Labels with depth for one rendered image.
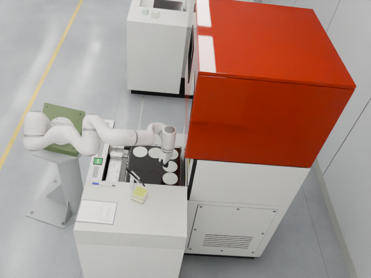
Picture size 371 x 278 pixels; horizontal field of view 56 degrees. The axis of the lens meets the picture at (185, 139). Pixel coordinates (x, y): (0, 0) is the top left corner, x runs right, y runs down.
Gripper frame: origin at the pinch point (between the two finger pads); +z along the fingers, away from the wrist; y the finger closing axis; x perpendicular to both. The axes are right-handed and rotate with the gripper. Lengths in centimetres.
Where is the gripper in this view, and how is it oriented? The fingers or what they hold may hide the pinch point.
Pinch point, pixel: (165, 164)
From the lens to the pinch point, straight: 225.8
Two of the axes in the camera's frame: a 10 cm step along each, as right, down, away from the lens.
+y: -5.3, 5.6, -6.4
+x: 8.4, 4.5, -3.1
